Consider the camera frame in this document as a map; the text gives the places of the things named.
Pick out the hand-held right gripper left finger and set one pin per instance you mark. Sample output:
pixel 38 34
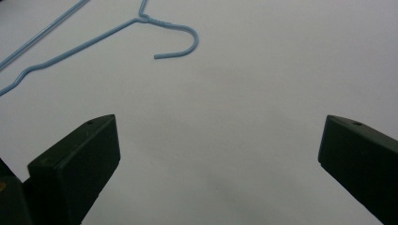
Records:
pixel 75 165

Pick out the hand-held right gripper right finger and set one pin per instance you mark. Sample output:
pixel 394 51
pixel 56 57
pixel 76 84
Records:
pixel 363 162

